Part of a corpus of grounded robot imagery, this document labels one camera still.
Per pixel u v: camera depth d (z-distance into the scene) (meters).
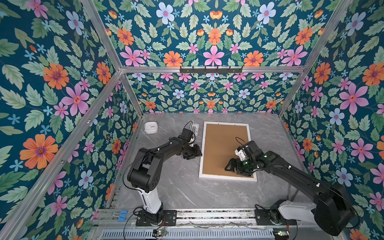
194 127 1.08
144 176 0.48
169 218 0.73
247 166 0.68
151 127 1.08
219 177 0.86
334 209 0.41
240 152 0.78
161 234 0.71
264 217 0.73
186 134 0.78
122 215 0.75
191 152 0.82
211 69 0.93
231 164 0.72
